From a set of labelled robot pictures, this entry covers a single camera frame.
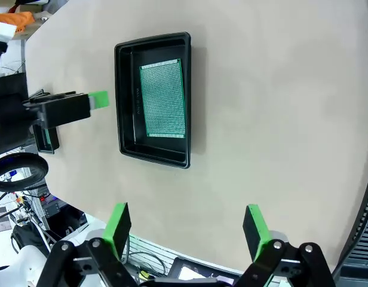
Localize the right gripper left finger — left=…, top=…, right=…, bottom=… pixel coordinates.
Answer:
left=42, top=202, right=137, bottom=287

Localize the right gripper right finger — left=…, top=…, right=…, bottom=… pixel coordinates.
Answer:
left=235, top=204, right=336, bottom=287

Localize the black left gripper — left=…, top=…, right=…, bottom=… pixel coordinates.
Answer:
left=0, top=71, right=109, bottom=153

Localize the black ESD tray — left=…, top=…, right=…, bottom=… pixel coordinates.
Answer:
left=33, top=124, right=60, bottom=155
left=114, top=31, right=192, bottom=170

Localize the black slotted board rack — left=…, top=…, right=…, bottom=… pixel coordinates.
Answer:
left=341, top=179, right=368, bottom=287

